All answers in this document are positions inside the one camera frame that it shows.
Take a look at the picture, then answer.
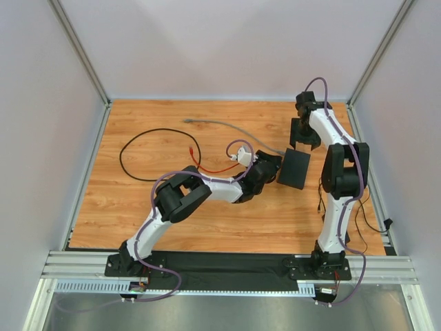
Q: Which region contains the black network switch box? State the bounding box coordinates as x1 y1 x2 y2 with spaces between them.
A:
277 148 311 190

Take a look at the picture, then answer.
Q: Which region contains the thin black power cable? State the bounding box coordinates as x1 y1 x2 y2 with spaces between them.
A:
316 179 387 255

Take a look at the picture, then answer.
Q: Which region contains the thick black ethernet cable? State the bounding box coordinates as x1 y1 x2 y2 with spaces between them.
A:
119 128 203 183

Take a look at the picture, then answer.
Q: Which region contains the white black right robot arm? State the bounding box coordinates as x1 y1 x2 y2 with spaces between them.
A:
290 91 369 277

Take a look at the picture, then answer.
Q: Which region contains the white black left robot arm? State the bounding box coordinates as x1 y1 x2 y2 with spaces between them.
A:
112 150 282 276

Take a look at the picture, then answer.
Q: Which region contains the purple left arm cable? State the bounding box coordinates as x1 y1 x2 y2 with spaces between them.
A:
54 139 258 313

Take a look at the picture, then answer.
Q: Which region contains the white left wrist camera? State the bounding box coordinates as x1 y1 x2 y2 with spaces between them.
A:
232 145 256 167

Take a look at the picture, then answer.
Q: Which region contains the grey ethernet cable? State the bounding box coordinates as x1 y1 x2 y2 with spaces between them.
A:
183 117 286 155

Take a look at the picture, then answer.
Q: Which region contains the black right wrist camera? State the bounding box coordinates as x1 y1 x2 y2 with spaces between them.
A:
296 91 316 108

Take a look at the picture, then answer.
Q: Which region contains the red ethernet cable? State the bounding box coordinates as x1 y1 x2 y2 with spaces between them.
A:
187 146 245 174

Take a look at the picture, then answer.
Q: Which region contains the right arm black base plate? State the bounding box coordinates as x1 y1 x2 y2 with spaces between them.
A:
283 252 352 281

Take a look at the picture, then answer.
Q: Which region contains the right aluminium frame post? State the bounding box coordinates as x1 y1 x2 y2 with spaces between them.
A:
347 0 417 108

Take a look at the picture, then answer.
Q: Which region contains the aluminium frame post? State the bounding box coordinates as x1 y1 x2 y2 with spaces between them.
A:
48 0 111 106
347 0 417 108

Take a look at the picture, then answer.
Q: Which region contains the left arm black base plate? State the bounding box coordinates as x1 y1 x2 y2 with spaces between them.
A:
104 254 171 278

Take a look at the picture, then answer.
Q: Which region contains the slotted grey cable duct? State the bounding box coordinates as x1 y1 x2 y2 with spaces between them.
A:
54 279 316 297

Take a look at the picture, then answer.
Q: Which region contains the aluminium front frame rail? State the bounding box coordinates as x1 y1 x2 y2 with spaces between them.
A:
41 251 419 285

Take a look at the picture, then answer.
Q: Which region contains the left aluminium frame post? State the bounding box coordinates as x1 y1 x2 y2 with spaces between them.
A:
48 0 111 106

